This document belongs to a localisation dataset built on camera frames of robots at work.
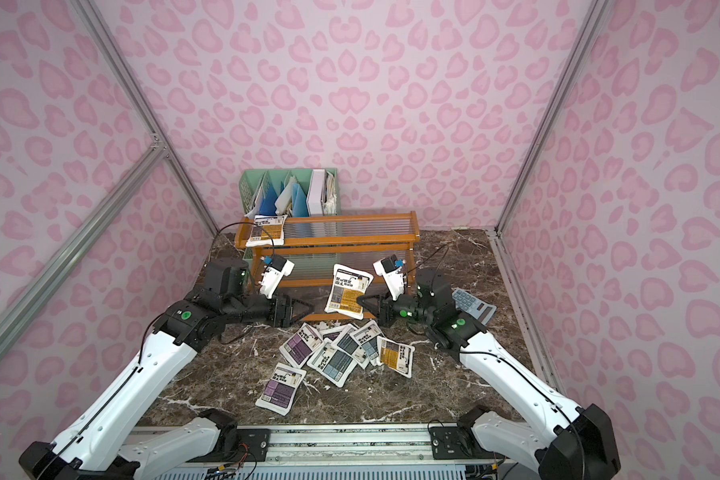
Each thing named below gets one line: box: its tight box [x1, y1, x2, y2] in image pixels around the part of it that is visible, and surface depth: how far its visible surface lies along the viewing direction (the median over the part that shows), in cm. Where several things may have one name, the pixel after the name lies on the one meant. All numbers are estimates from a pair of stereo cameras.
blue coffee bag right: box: [350, 320, 385, 366], surface depth 90 cm
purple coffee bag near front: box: [255, 362, 307, 416], surface depth 83 cm
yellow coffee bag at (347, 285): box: [324, 263, 374, 320], surface depth 70 cm
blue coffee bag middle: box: [332, 323, 371, 370], surface depth 90 cm
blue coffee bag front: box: [307, 338, 357, 388], surface depth 87 cm
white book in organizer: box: [306, 169, 325, 216], surface depth 97 cm
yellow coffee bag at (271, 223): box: [246, 215, 288, 247], surface depth 80 cm
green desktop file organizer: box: [239, 168, 340, 217], surface depth 101 cm
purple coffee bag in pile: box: [278, 322, 325, 369], surface depth 90 cm
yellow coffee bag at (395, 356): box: [377, 336, 416, 379], surface depth 87 cm
